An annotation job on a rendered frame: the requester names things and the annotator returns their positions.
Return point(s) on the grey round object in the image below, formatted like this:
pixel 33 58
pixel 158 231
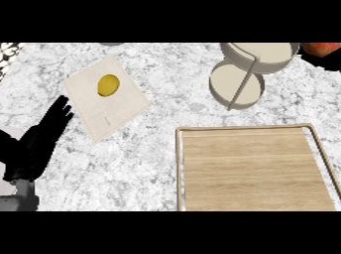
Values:
pixel 111 43

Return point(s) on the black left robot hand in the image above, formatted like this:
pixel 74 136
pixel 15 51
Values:
pixel 36 145

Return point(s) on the beige cloth placemat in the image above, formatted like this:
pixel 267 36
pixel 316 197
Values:
pixel 109 109

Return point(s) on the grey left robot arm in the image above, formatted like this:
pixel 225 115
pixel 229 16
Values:
pixel 21 198

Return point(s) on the beige tiered basket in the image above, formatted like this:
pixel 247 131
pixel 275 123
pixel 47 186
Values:
pixel 270 54

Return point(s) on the yellow lemon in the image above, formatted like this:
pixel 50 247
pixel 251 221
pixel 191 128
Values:
pixel 108 85

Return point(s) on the light wooden tray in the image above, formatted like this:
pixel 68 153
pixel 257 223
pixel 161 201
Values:
pixel 256 172

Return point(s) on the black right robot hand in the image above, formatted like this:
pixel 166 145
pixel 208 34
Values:
pixel 335 61

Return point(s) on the reddish orange sweet potato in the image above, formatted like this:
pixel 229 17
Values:
pixel 321 49

